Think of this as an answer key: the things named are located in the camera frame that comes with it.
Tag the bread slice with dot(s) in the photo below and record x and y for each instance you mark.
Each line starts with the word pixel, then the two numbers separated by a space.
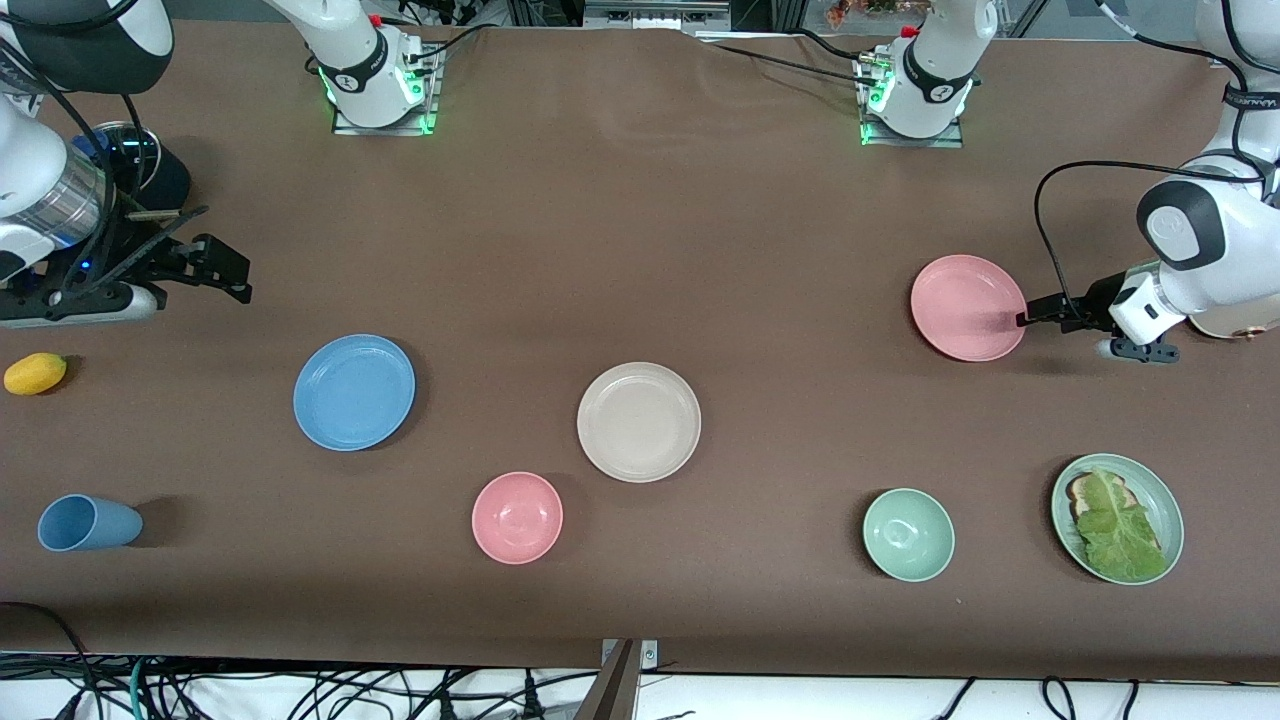
pixel 1078 490

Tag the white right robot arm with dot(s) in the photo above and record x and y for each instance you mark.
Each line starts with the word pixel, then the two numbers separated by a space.
pixel 360 60

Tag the brown table cover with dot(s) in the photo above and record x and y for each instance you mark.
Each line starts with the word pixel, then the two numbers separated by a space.
pixel 640 250

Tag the green lettuce leaf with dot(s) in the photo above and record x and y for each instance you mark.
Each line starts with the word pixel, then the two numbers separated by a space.
pixel 1120 535

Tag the dark metal bar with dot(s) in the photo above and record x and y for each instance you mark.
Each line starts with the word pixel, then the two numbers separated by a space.
pixel 615 690

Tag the grey metal bracket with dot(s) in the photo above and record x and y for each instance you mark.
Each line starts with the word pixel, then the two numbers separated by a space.
pixel 650 655

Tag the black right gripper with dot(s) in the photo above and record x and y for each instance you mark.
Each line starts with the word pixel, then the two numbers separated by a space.
pixel 128 252

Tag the grey aluminium frame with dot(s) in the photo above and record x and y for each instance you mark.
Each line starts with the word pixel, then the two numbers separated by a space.
pixel 650 12

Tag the beige plate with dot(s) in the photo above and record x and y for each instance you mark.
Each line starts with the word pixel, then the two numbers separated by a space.
pixel 638 422

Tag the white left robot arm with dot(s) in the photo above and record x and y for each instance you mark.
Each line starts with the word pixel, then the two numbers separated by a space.
pixel 1230 250

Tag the beige toaster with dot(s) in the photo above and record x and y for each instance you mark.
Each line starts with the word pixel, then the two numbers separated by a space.
pixel 1240 326

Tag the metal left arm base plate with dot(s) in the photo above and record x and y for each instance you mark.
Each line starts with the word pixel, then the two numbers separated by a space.
pixel 950 138

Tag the yellow lemon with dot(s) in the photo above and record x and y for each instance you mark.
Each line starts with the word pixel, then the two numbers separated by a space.
pixel 35 373

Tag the green bowl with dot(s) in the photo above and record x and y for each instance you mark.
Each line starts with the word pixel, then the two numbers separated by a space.
pixel 908 535

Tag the pink plate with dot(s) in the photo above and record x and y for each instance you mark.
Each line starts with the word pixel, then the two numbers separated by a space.
pixel 960 300

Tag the blue cup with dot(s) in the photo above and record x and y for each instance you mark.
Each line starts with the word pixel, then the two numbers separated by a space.
pixel 90 523

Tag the blue plate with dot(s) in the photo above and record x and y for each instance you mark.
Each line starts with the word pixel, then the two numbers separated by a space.
pixel 353 392

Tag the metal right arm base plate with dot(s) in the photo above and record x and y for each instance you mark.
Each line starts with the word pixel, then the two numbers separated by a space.
pixel 345 125

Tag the green plate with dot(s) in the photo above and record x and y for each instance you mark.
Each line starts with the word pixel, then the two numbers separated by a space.
pixel 1165 505

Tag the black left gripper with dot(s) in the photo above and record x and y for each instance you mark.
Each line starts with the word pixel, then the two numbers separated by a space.
pixel 1097 297

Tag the pink bowl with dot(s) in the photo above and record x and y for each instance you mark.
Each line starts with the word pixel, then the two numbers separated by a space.
pixel 517 518

